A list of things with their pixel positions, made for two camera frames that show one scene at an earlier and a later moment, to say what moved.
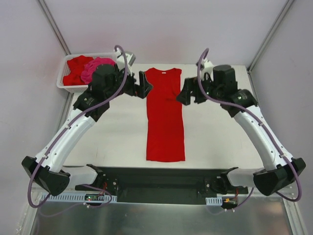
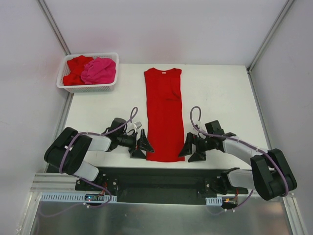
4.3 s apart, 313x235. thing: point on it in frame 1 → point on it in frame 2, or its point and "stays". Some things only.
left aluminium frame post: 51,20 stays
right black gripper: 194,89 → 195,144
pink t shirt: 89,68 stays
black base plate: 164,184 stays
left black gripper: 135,84 → 135,142
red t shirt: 165,139 stays
